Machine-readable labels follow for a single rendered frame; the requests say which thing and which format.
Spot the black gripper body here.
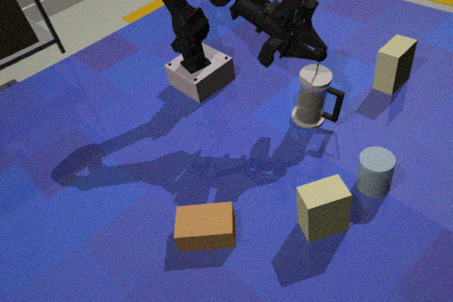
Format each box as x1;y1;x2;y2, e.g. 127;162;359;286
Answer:
253;0;319;68

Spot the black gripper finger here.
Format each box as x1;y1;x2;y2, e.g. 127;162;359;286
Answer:
279;32;320;61
298;14;327;50

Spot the glass french press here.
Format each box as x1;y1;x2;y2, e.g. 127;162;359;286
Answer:
292;47;345;129

